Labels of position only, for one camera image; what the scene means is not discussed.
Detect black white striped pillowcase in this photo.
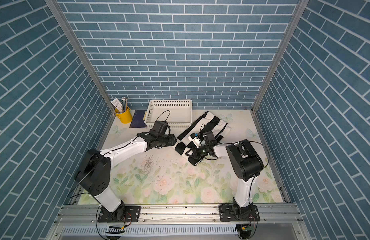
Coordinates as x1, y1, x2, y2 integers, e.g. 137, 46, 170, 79
174, 112, 232, 166

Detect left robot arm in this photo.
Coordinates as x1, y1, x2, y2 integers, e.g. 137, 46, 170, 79
75, 121, 177, 213

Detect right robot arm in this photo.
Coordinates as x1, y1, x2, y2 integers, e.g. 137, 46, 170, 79
185, 132, 267, 210

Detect dark blue notebook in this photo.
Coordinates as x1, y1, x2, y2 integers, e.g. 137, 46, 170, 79
130, 110, 147, 128

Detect white plastic basket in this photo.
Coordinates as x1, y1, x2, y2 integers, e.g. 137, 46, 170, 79
145, 99, 193, 129

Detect yellow pen cup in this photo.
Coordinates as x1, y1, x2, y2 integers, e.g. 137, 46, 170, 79
115, 107, 133, 124

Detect floral table mat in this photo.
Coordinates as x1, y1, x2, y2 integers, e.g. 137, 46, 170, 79
100, 110, 283, 205

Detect pens in cup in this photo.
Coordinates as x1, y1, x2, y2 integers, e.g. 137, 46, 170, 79
122, 97, 128, 113

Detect white paper tag in cup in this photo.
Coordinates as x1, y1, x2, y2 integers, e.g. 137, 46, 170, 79
111, 98, 124, 113

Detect white vent grille strip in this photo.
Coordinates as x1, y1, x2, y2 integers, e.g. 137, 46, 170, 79
62, 225, 237, 237

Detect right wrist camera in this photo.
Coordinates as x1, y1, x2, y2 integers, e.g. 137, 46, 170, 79
187, 133, 203, 148

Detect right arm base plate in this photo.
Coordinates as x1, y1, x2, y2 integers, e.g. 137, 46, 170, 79
219, 203, 260, 222

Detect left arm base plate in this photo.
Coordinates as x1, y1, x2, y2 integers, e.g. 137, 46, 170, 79
97, 206, 142, 224

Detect aluminium front rail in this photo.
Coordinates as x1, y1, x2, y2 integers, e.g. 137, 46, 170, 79
54, 203, 303, 226

